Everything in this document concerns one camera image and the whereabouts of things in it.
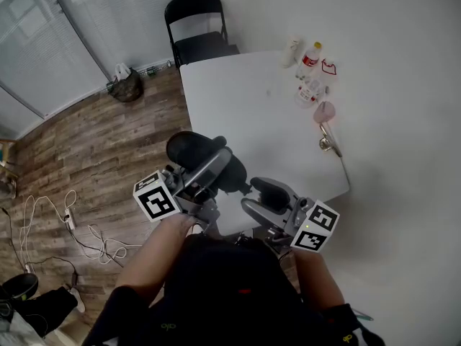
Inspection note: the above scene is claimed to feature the black bag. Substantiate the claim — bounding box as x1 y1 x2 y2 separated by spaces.
0 286 79 338

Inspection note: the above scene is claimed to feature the clear bottle with red label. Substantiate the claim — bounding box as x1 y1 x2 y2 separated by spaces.
295 41 323 81

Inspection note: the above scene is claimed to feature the person's right forearm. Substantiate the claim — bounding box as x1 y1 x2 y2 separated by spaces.
293 249 346 311

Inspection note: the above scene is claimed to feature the black helmet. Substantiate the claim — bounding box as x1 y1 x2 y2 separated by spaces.
1 272 40 301

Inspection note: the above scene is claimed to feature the black folding chair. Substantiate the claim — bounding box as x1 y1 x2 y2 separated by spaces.
164 0 241 68

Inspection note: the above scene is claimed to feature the person's dark shirt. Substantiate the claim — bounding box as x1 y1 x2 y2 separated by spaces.
82 234 386 346

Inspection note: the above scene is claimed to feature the glass partition with blinds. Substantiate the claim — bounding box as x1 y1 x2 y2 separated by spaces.
0 0 210 140

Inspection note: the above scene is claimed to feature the metal clamp tool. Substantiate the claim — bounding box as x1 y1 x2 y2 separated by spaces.
318 123 343 158

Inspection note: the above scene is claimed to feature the white cable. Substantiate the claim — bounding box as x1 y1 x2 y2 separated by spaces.
19 189 143 266

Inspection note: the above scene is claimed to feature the pink cup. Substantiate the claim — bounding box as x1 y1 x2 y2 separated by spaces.
312 100 336 125

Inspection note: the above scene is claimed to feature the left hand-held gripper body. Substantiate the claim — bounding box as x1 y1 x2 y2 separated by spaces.
133 167 221 231

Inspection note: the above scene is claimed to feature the person's left forearm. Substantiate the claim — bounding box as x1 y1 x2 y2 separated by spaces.
115 213 197 302

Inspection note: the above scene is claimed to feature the camouflage bag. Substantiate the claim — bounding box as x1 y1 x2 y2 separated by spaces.
107 68 144 103

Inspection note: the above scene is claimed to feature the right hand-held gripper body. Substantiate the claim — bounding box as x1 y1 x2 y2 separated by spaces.
267 196 341 254

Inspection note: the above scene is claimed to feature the black cable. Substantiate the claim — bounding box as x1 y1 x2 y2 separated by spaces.
0 207 125 284

